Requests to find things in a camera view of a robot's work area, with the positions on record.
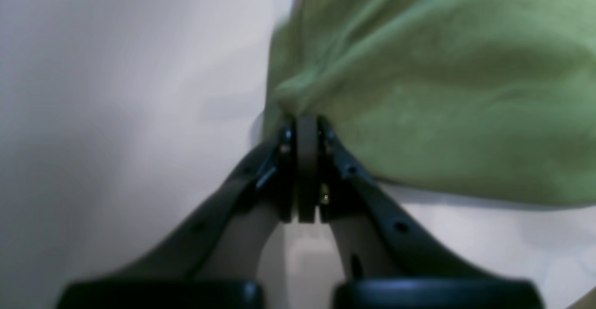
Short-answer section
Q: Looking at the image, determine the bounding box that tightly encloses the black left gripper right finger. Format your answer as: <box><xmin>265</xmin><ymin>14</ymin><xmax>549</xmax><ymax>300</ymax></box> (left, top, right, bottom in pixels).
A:
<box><xmin>318</xmin><ymin>117</ymin><xmax>544</xmax><ymax>309</ymax></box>

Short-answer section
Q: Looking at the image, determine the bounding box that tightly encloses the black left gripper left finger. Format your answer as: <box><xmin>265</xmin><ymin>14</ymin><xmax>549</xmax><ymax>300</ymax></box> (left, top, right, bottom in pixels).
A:
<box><xmin>57</xmin><ymin>116</ymin><xmax>318</xmax><ymax>309</ymax></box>

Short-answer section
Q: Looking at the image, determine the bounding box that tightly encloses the green t-shirt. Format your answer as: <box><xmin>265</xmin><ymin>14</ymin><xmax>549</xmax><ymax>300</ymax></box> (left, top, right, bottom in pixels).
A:
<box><xmin>263</xmin><ymin>0</ymin><xmax>596</xmax><ymax>205</ymax></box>

